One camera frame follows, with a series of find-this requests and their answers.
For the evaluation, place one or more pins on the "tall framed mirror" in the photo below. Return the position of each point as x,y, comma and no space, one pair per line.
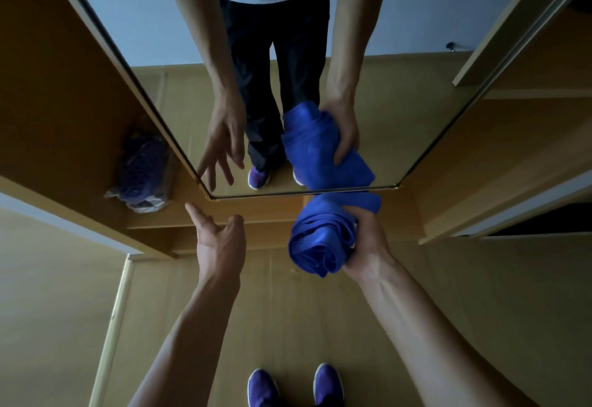
416,27

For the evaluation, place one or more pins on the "blue packet in plastic wrap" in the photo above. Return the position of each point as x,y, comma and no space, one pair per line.
143,170

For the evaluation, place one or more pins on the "person's purple shoe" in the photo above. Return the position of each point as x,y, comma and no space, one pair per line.
262,390
328,386

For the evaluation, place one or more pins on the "person's left hand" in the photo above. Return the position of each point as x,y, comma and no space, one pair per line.
222,249

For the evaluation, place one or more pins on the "person's left forearm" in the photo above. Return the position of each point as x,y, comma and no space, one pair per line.
189,346

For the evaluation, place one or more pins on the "person's right forearm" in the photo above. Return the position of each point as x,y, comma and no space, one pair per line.
439,342

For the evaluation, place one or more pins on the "wooden wardrobe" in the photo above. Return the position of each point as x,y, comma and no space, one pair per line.
60,96

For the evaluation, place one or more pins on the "person's purple right shoe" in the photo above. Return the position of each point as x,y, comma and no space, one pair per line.
328,386

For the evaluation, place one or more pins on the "person's right hand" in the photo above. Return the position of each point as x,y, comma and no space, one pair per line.
367,244

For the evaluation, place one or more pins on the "blue microfibre cloth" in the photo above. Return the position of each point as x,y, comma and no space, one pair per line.
319,240

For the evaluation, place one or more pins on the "person's purple left shoe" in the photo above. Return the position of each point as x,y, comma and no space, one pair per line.
262,390

